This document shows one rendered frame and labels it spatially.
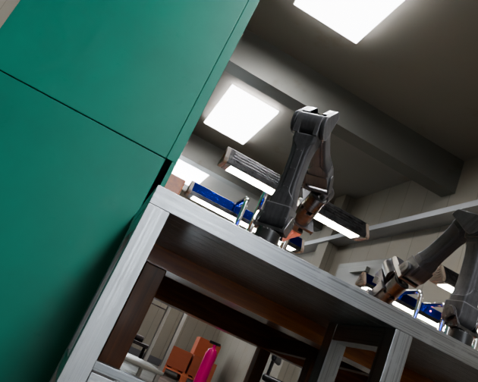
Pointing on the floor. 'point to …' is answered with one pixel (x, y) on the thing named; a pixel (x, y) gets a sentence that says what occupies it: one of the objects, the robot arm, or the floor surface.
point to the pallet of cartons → (190, 360)
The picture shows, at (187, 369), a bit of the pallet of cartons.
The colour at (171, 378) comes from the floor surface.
